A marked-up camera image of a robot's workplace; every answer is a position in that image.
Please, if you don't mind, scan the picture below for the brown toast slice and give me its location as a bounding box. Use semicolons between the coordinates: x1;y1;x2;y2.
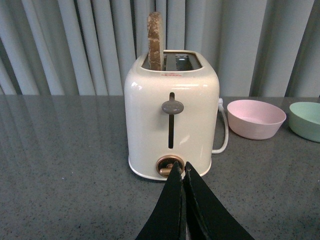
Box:
147;11;164;71

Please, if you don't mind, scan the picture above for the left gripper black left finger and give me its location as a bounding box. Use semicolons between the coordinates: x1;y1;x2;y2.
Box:
136;162;185;240

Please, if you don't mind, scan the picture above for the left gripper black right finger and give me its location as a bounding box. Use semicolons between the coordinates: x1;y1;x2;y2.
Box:
183;162;253;240

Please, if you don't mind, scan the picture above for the green bowl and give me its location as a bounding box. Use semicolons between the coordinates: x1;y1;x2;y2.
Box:
289;102;320;143

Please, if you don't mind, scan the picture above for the cream two-slot toaster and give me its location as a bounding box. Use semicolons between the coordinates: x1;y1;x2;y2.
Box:
124;50;220;181

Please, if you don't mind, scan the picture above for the pink bowl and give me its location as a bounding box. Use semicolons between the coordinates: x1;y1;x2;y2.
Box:
227;99;287;140

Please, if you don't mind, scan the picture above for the white toaster power cord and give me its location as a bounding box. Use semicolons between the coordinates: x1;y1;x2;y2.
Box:
212;97;230;154

